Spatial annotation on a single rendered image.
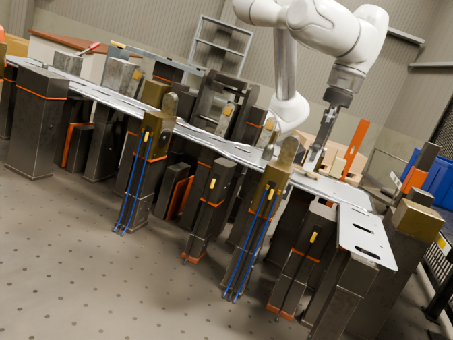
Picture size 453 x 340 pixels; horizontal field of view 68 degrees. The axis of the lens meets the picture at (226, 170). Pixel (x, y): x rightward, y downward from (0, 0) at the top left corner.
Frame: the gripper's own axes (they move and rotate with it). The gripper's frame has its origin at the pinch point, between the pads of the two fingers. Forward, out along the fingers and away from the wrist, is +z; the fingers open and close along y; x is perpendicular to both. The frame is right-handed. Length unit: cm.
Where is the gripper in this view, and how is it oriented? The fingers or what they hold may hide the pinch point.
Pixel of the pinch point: (311, 159)
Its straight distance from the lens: 98.7
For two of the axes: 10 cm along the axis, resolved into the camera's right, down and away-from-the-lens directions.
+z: -3.1, 9.1, 2.8
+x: 8.9, 3.8, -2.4
